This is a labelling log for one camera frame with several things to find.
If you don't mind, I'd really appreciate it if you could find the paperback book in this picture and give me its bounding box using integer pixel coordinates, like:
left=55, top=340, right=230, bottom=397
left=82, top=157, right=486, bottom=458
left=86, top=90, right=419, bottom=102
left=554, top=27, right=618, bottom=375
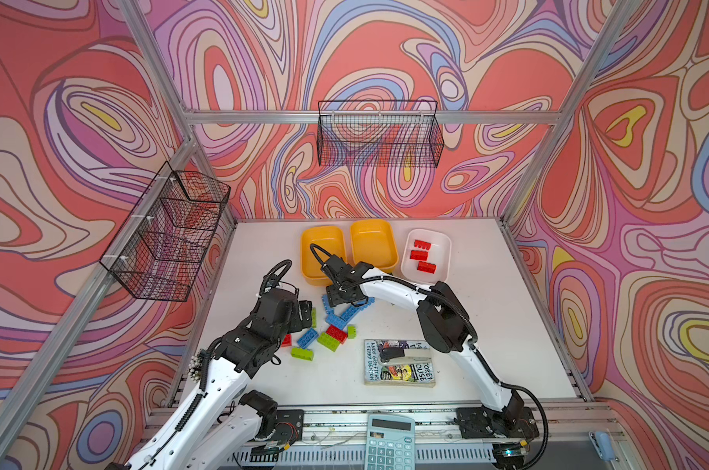
left=364, top=339, right=437, bottom=388

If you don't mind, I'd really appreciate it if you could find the long blue lego brick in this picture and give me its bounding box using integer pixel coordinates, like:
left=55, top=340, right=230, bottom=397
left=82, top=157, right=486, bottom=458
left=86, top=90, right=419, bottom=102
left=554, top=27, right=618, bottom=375
left=354, top=297, right=375, bottom=311

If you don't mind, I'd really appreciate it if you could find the left yellow plastic bin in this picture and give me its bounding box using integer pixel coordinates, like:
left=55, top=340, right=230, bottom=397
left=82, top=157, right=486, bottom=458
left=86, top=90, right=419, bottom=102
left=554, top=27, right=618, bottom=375
left=301, top=225, right=346, bottom=287

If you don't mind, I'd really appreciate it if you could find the teal calculator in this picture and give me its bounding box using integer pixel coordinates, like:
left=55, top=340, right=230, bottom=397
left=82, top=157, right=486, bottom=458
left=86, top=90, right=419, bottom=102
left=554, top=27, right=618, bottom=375
left=364, top=414, right=416, bottom=470

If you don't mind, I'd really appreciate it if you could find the yellow plastic bin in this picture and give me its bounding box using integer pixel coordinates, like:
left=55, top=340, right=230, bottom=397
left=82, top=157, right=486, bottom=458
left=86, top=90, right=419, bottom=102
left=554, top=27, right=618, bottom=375
left=350, top=219, right=399, bottom=273
left=301, top=225, right=346, bottom=287

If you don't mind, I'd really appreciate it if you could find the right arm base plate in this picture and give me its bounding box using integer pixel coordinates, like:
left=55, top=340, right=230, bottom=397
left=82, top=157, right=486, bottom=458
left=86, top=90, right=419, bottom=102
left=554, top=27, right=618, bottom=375
left=453, top=407, right=540, bottom=441

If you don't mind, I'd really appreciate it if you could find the black wire basket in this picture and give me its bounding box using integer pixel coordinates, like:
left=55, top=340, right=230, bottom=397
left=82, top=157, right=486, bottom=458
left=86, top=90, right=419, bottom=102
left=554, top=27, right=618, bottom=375
left=316, top=98, right=444, bottom=168
left=99, top=163, right=231, bottom=303

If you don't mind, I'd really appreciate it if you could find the left black wire basket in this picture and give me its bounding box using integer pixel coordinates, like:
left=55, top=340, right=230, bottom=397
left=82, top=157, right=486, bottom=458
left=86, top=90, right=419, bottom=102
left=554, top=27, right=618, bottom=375
left=99, top=163, right=231, bottom=303

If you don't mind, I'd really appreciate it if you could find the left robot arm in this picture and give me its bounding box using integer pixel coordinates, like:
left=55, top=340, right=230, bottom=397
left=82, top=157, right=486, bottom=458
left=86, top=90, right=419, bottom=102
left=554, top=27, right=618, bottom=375
left=121, top=260, right=312, bottom=469

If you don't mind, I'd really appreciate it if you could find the white plastic bin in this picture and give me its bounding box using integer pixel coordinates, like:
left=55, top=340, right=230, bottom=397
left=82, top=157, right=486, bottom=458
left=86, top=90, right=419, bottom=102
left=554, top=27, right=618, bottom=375
left=401, top=228, right=452, bottom=285

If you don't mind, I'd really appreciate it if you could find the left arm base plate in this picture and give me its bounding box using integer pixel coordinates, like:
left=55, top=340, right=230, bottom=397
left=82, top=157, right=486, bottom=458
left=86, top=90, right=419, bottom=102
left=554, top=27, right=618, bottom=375
left=254, top=409, right=305, bottom=447

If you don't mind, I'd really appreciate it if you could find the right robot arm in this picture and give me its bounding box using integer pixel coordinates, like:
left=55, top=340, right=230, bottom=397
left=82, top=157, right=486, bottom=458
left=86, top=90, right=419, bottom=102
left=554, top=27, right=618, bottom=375
left=309, top=243, right=550, bottom=442

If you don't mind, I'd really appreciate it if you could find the right yellow plastic bin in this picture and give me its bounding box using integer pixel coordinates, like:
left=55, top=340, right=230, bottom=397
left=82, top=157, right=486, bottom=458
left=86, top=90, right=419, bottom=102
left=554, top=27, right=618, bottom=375
left=350, top=219, right=399, bottom=273

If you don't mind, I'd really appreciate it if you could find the back black wire basket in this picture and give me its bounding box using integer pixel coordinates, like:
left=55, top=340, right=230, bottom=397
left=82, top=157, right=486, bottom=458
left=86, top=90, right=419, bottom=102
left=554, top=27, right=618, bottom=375
left=316, top=98, right=444, bottom=168

